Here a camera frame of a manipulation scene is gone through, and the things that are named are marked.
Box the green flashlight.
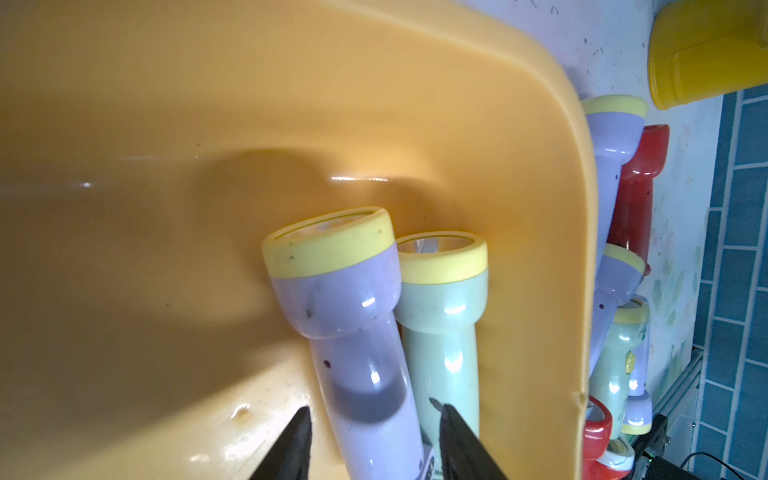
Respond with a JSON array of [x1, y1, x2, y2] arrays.
[[394, 231, 489, 479], [589, 295, 650, 437]]

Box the yellow plastic storage tray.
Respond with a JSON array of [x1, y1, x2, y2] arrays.
[[1, 1, 597, 479]]

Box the dark red flashlight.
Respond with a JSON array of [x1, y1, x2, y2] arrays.
[[607, 124, 670, 261]]

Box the red flashlight white logo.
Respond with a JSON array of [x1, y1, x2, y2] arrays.
[[582, 396, 635, 480]]

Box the yellow pen cup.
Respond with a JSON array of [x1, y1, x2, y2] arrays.
[[648, 0, 767, 110]]

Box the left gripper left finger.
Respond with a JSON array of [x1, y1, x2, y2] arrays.
[[250, 406, 313, 480]]

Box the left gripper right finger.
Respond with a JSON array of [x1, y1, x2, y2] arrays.
[[430, 398, 507, 480]]

